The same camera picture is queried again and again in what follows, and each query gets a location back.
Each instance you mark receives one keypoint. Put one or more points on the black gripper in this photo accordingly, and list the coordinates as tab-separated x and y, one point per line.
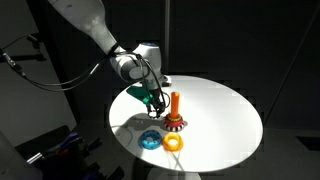
154	95

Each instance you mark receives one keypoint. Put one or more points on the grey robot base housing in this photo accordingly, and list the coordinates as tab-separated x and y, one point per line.
13	163

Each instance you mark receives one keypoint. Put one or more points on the orange peg block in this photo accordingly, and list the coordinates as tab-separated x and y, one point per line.
174	104

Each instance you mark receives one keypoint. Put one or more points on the purple black clamp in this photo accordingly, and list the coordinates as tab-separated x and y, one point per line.
71	137

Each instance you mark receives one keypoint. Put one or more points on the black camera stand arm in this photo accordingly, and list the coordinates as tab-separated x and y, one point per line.
33	41

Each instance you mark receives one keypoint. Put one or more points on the teal camera mount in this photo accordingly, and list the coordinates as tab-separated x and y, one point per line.
138	93

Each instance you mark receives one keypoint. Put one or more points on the grey vertical pole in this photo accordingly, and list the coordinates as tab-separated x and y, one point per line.
167	36

